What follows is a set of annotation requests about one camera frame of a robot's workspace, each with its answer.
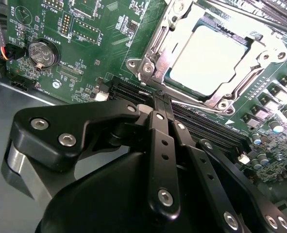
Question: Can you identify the silver CPU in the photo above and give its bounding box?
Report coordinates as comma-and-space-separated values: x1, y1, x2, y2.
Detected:
166, 19, 250, 94

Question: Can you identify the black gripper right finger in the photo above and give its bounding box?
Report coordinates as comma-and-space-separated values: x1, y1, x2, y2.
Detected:
163, 93, 287, 233

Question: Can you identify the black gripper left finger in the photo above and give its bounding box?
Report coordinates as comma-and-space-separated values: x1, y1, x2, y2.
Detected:
1, 91, 182, 221

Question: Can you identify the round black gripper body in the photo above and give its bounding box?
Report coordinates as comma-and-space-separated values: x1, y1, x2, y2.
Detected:
34, 151, 221, 233

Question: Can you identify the metal socket cover frame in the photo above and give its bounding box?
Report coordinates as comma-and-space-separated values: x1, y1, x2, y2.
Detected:
143, 0, 268, 102

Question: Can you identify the thin wire locking lever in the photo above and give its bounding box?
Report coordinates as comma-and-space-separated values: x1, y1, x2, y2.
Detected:
136, 72, 231, 116
194, 0, 287, 34

